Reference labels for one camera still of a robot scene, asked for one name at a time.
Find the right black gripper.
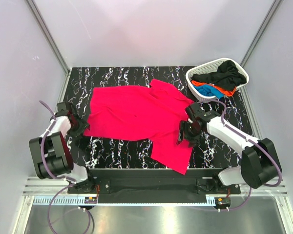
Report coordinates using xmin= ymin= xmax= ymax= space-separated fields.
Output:
xmin=176 ymin=120 xmax=203 ymax=148

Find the pink red t shirt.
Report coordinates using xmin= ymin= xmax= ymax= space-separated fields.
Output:
xmin=84 ymin=79 xmax=193 ymax=175

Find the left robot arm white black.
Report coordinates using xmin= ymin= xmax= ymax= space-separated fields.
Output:
xmin=29 ymin=100 xmax=96 ymax=193

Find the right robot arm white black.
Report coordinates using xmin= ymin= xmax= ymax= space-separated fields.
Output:
xmin=177 ymin=106 xmax=282 ymax=194

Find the blue t shirt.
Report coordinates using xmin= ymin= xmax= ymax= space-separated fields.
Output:
xmin=195 ymin=84 xmax=224 ymax=99

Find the orange t shirt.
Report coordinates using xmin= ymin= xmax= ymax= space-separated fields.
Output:
xmin=191 ymin=81 xmax=237 ymax=97

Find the black t shirt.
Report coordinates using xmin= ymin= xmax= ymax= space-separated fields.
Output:
xmin=192 ymin=60 xmax=247 ymax=91

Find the white plastic laundry basket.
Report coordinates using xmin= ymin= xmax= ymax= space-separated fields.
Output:
xmin=186 ymin=58 xmax=249 ymax=101

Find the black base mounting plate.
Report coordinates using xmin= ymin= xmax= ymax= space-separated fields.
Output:
xmin=68 ymin=169 xmax=241 ymax=206

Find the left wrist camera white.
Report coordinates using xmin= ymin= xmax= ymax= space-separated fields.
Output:
xmin=56 ymin=101 xmax=72 ymax=116

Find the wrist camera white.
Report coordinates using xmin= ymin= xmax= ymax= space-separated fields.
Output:
xmin=185 ymin=102 xmax=221 ymax=123
xmin=56 ymin=101 xmax=72 ymax=116

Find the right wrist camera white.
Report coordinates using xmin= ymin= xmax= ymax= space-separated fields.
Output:
xmin=185 ymin=102 xmax=221 ymax=123

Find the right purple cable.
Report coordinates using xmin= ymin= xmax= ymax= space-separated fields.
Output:
xmin=209 ymin=99 xmax=283 ymax=213

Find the purple cable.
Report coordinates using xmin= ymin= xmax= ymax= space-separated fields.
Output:
xmin=209 ymin=99 xmax=283 ymax=213
xmin=39 ymin=99 xmax=96 ymax=234

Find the aluminium frame rail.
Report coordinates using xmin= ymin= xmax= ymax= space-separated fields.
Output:
xmin=22 ymin=177 xmax=287 ymax=196

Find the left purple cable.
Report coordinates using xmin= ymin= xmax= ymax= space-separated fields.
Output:
xmin=39 ymin=99 xmax=96 ymax=234

